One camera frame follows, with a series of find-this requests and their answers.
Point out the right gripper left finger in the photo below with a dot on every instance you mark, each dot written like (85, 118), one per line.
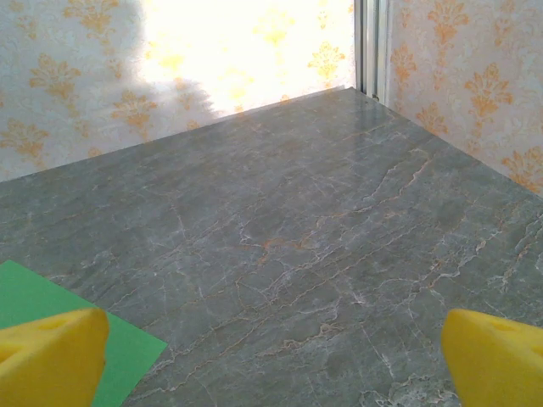
(51, 360)

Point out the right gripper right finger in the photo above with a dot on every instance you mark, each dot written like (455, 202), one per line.
(496, 364)

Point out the aluminium corner post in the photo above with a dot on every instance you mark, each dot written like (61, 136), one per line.
(371, 42)

